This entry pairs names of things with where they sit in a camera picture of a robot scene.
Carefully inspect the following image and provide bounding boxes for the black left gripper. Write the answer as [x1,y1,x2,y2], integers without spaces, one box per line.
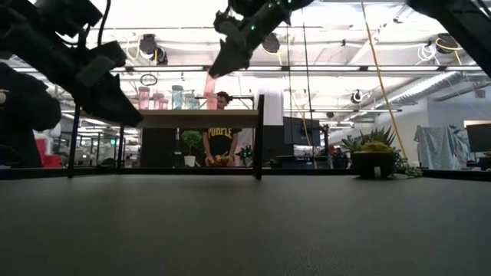
[49,40,143,127]

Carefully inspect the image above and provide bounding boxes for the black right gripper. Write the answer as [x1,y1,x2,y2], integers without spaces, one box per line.
[208,2,292,80]

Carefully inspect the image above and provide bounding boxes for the long ceiling light bar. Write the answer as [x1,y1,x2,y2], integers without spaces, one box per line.
[110,64,484,74]

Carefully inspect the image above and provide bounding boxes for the red cabinet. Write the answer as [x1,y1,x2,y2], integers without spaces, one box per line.
[35,137,63,169]

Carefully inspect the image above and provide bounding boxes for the small plant white pot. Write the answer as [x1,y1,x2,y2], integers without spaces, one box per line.
[179,130,203,169]

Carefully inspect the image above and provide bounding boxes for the person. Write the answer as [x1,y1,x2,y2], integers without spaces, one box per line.
[201,90,243,168]
[0,62,63,169]

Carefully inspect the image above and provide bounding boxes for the black device green lights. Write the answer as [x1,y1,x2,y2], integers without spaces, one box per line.
[235,143,255,166]

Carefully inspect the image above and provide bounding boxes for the black monitor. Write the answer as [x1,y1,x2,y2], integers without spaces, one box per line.
[282,116,322,147]
[465,123,491,154]

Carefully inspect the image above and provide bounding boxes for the bowl of orange fruit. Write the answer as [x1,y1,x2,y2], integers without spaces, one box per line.
[206,152,233,167]

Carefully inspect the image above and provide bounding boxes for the succulent plant in dark pot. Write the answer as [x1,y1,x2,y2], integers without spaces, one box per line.
[340,126,423,180]

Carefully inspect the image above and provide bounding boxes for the black table mat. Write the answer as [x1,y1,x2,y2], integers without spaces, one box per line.
[0,174,491,276]

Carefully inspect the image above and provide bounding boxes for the grey cloth cover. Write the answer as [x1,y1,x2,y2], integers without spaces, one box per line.
[413,124,472,171]

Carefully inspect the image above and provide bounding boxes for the hanging black ring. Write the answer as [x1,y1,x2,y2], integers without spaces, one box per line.
[139,73,159,87]

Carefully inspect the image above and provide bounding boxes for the thin black hanging cable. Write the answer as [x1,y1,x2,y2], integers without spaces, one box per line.
[285,22,293,169]

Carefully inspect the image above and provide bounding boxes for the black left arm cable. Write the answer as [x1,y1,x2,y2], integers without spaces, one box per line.
[97,0,112,48]

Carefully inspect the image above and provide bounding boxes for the orange hanging cable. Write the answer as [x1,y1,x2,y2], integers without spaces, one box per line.
[359,0,409,160]

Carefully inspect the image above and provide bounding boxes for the silver ceiling duct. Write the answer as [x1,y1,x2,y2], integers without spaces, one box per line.
[374,45,491,110]

